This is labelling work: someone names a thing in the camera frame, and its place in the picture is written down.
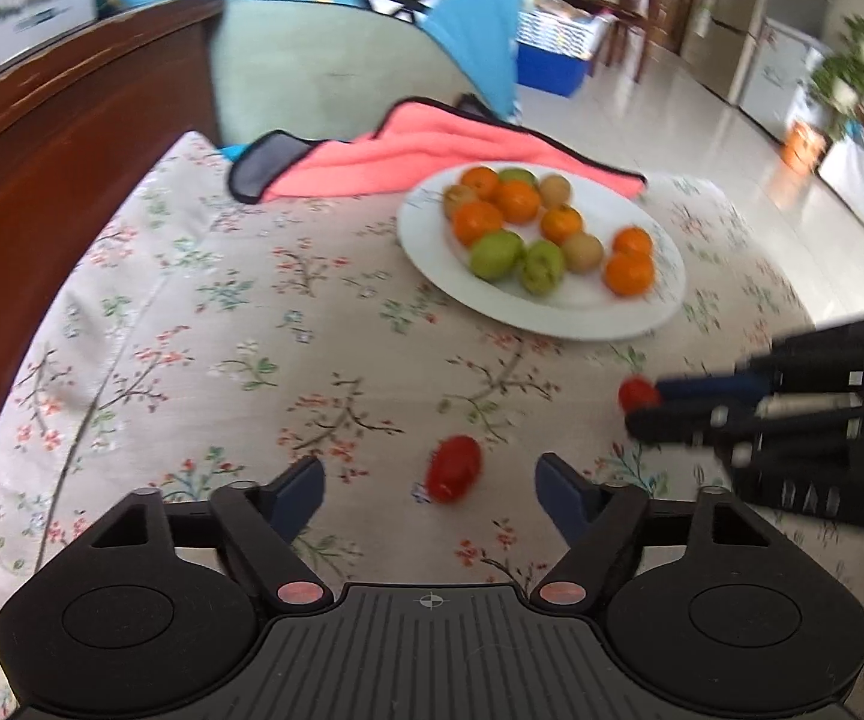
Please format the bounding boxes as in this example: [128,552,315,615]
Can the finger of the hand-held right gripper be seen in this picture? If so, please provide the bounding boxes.
[623,401,755,452]
[653,373,778,406]

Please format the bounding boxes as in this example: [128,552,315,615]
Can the green potted plants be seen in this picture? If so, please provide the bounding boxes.
[811,15,864,121]

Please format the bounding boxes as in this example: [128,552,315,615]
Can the blue plastic bin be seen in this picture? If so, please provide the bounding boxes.
[514,41,590,97]

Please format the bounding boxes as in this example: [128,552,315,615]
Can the dark wooden cabinet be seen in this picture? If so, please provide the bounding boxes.
[0,0,224,533]

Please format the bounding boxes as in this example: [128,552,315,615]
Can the floral cloth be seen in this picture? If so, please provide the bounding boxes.
[0,131,864,720]

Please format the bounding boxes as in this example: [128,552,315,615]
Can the pink cloth with grey edging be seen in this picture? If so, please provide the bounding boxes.
[228,96,647,205]

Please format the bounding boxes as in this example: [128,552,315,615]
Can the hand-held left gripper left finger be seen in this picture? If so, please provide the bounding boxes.
[91,456,332,610]

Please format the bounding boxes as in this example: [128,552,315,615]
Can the green sofa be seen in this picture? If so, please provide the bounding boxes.
[94,0,515,147]

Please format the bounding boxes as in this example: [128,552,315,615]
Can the silver fridge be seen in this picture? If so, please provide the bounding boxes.
[679,0,778,102]

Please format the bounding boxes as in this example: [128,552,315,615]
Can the orange smiley bucket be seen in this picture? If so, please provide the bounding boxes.
[781,120,827,173]

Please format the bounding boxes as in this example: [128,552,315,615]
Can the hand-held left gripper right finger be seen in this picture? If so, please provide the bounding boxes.
[529,452,767,610]

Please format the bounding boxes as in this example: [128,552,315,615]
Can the blue printed blanket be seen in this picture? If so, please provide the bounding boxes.
[94,0,527,121]

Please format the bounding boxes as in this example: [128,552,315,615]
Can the small white freezer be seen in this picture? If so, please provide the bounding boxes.
[739,19,830,143]

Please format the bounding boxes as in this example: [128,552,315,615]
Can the white plastic basket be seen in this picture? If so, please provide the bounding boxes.
[514,7,605,61]

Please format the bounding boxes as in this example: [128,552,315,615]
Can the white plate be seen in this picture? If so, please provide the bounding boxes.
[397,163,686,342]

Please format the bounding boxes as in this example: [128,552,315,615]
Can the red cherry tomato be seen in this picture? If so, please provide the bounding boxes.
[427,435,484,505]
[618,376,662,412]

